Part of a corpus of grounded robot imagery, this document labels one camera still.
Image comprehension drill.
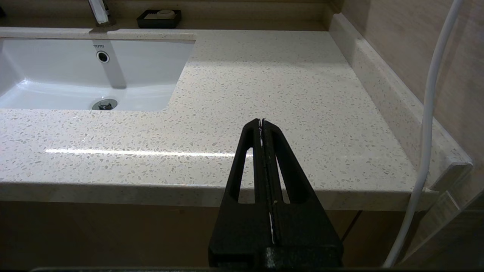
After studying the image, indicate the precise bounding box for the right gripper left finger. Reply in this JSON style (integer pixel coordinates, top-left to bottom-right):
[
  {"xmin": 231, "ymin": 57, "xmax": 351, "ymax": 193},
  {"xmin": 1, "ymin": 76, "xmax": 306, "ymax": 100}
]
[{"xmin": 208, "ymin": 119, "xmax": 273, "ymax": 267}]

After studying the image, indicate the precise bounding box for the black soap dish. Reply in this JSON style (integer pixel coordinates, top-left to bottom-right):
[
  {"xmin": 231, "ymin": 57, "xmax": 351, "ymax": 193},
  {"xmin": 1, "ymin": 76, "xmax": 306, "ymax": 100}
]
[{"xmin": 137, "ymin": 9, "xmax": 182, "ymax": 29}]

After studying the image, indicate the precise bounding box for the round soap bar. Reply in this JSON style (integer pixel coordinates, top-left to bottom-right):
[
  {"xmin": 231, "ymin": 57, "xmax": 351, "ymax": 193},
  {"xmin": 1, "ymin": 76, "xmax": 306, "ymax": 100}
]
[{"xmin": 146, "ymin": 9, "xmax": 176, "ymax": 19}]

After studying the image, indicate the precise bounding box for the chrome sink drain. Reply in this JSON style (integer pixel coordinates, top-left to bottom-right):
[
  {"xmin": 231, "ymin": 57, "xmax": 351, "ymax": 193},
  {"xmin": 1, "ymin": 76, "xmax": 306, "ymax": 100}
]
[{"xmin": 92, "ymin": 99, "xmax": 118, "ymax": 111}]

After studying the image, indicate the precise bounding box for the chrome faucet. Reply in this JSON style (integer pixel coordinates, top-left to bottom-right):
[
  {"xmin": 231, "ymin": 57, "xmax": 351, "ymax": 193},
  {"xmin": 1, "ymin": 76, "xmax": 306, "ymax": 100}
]
[{"xmin": 88, "ymin": 0, "xmax": 114, "ymax": 27}]

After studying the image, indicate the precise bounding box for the white sink basin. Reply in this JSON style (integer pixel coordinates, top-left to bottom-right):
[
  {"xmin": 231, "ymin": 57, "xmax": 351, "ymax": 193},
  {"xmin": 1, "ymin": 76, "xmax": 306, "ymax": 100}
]
[{"xmin": 0, "ymin": 37, "xmax": 196, "ymax": 112}]

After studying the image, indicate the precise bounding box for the wooden vanity cabinet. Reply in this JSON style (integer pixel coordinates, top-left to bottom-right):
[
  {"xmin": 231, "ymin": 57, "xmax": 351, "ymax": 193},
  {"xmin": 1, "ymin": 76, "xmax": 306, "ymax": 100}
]
[{"xmin": 0, "ymin": 200, "xmax": 416, "ymax": 269}]

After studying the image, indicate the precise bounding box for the white cable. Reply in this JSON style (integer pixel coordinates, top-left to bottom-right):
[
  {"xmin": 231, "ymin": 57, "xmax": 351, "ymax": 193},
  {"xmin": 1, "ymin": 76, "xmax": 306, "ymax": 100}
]
[{"xmin": 382, "ymin": 0, "xmax": 465, "ymax": 269}]

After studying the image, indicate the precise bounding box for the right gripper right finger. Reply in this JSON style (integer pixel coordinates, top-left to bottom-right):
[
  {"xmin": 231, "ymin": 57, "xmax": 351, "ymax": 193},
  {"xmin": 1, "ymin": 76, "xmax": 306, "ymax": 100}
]
[{"xmin": 262, "ymin": 120, "xmax": 344, "ymax": 267}]

